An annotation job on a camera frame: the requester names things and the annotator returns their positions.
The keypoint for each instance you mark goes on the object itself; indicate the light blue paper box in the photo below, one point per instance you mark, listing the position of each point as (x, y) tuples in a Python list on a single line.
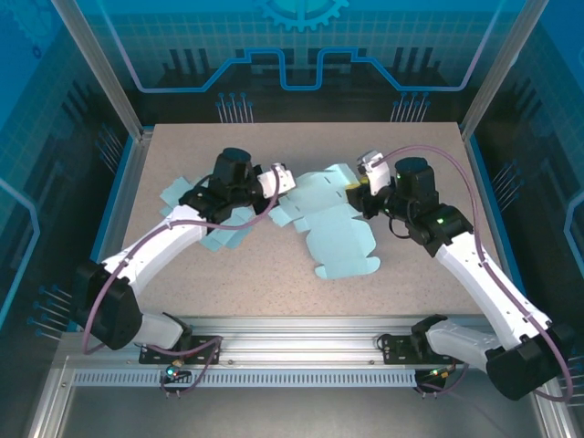
[(175, 194), (340, 237)]

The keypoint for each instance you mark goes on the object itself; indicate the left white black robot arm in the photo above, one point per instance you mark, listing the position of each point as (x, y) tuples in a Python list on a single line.
[(150, 248)]

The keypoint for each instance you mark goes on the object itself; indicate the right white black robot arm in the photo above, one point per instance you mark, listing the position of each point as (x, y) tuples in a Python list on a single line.
[(479, 274)]

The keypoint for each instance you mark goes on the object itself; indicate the blue table side trim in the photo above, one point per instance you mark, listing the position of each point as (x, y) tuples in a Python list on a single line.
[(492, 205), (109, 205)]

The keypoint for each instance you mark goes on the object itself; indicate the aluminium frame post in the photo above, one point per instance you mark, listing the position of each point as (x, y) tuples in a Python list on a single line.
[(107, 68), (497, 68)]

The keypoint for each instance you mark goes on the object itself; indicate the aluminium mounting rail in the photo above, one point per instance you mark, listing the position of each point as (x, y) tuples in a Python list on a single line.
[(296, 340)]

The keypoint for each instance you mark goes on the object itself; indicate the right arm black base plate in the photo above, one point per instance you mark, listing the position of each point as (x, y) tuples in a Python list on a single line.
[(394, 349)]

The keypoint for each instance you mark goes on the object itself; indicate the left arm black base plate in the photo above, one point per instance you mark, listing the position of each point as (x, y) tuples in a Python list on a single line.
[(207, 349)]

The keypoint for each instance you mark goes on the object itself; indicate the aluminium frame bar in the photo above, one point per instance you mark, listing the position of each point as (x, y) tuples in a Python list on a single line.
[(50, 410), (559, 424)]

